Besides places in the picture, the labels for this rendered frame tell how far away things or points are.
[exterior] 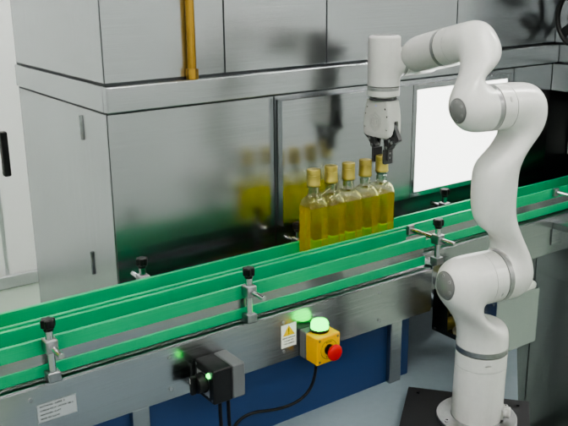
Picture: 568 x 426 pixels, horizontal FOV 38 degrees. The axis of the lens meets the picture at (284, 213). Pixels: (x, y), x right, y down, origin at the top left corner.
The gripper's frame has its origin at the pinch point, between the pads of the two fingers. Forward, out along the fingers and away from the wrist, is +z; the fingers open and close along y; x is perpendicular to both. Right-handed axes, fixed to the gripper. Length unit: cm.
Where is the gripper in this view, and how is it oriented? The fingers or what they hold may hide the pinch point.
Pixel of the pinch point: (382, 155)
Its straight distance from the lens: 221.0
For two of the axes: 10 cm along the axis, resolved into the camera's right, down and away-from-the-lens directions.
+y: 5.9, 2.2, -7.8
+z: 0.1, 9.6, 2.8
